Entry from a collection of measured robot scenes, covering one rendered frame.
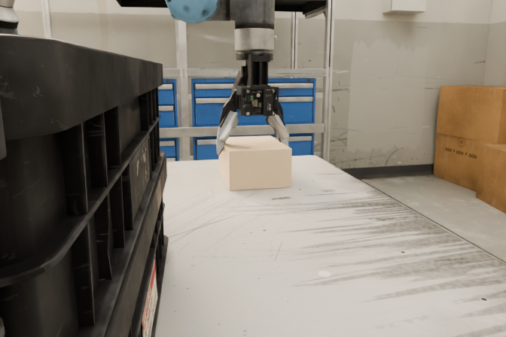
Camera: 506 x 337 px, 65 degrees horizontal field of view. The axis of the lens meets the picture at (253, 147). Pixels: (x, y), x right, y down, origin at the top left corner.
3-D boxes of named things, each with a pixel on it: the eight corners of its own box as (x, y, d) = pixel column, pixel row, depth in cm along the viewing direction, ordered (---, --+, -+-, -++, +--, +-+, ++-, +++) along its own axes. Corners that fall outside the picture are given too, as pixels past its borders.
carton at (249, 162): (218, 170, 89) (218, 137, 88) (270, 167, 91) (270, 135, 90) (229, 190, 74) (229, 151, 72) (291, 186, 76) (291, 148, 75)
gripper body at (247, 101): (239, 119, 72) (239, 52, 70) (232, 114, 81) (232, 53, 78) (279, 118, 74) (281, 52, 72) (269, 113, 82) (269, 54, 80)
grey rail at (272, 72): (16, 77, 204) (15, 68, 203) (325, 76, 238) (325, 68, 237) (9, 77, 195) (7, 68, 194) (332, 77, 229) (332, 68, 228)
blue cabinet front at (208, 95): (193, 177, 227) (190, 78, 216) (312, 171, 241) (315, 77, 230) (193, 178, 224) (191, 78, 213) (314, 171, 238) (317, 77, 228)
